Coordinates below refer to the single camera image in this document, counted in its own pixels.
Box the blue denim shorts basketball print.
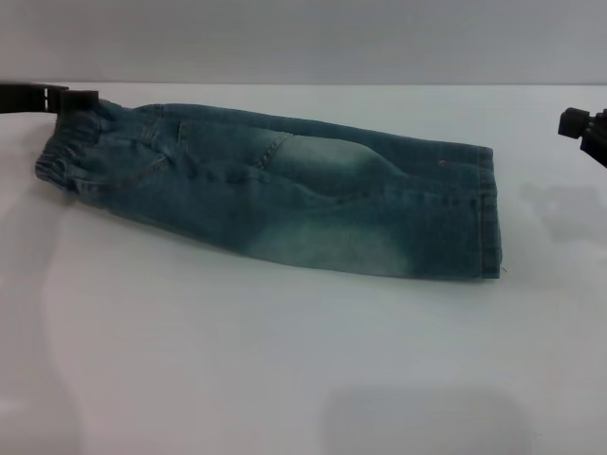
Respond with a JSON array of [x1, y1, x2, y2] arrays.
[[32, 97, 499, 285]]

